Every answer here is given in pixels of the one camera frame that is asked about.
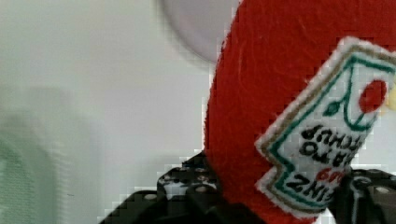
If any green oval strainer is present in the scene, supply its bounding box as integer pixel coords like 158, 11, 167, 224
0, 83, 73, 224

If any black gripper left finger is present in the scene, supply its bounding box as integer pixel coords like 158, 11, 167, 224
157, 150, 223, 206

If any lavender round plate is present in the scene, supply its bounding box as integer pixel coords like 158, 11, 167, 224
159, 0, 243, 63

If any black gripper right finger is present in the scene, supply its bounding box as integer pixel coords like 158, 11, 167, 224
330, 169, 396, 224

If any red plush ketchup bottle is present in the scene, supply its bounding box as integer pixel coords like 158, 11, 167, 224
205, 0, 395, 224

